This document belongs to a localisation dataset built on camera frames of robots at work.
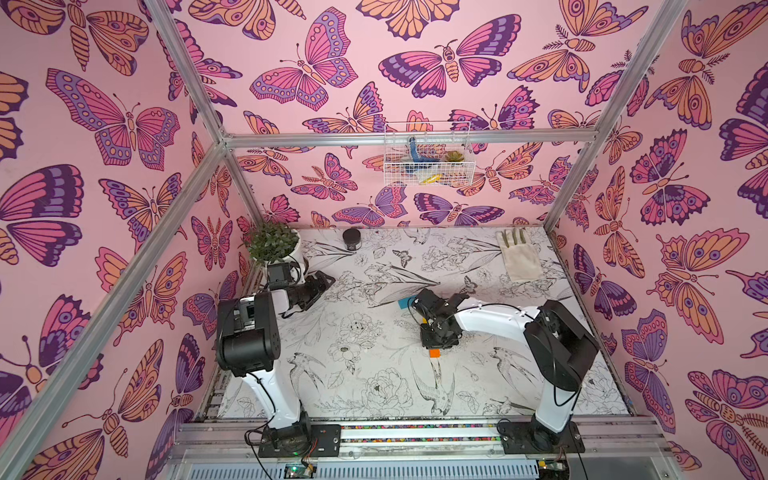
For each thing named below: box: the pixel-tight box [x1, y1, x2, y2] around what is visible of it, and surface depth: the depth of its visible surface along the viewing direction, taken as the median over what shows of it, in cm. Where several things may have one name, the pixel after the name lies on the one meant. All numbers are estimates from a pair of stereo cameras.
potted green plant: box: [242, 221, 301, 265], surface depth 96 cm
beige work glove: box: [496, 227, 544, 283], surface depth 114 cm
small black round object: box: [342, 228, 362, 251], surface depth 115 cm
